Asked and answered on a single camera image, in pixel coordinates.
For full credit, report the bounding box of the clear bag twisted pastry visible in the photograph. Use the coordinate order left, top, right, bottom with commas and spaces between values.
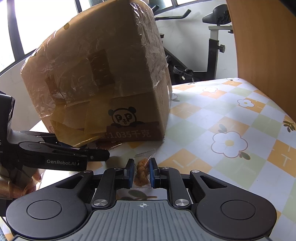
133, 149, 156, 188

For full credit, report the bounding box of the person's left hand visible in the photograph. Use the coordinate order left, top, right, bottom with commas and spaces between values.
1, 166, 45, 200

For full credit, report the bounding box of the clear plastic bag liner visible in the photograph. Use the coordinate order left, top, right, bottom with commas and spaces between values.
21, 1, 171, 118

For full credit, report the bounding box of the wooden headboard panel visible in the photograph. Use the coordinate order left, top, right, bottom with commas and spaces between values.
227, 1, 295, 119

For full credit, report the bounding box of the black exercise bike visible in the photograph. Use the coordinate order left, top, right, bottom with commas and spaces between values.
147, 1, 238, 85

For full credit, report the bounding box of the brown cardboard box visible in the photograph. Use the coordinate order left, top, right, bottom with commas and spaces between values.
21, 1, 172, 147

